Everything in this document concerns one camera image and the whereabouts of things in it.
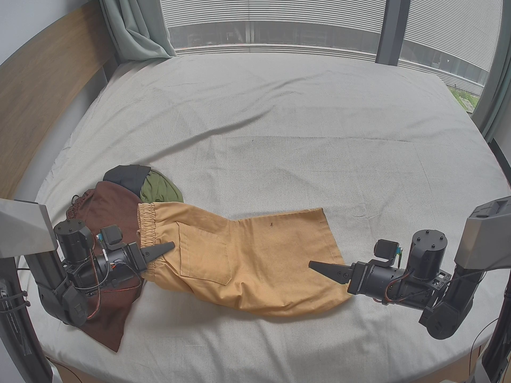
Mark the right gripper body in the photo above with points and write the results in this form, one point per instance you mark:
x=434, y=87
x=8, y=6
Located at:
x=387, y=283

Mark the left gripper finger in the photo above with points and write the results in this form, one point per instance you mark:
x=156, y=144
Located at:
x=157, y=251

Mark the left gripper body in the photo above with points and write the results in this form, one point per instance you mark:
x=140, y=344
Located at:
x=119, y=261

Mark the tan shorts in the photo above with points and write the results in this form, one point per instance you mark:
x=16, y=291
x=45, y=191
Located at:
x=259, y=261

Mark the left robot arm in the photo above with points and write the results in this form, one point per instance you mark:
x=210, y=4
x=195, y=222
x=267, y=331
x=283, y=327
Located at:
x=72, y=241

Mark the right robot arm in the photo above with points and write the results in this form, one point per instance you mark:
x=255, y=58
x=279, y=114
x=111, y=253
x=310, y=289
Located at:
x=429, y=253

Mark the bed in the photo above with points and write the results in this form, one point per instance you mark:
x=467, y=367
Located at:
x=279, y=106

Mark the brown shorts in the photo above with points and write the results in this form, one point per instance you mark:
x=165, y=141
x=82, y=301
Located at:
x=115, y=210

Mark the green garment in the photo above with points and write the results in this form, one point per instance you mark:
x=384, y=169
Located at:
x=159, y=190

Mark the black garment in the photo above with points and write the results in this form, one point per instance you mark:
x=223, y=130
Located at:
x=125, y=178

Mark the grey-green curtain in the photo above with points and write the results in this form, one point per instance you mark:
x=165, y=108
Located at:
x=131, y=26

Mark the window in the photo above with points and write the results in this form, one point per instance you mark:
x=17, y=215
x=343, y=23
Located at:
x=393, y=14

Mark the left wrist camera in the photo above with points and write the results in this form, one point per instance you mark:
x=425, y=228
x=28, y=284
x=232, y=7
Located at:
x=111, y=235

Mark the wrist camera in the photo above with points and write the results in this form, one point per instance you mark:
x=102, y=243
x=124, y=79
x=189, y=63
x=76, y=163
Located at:
x=385, y=249
x=111, y=235

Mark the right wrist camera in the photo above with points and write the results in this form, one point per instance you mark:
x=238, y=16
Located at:
x=385, y=249

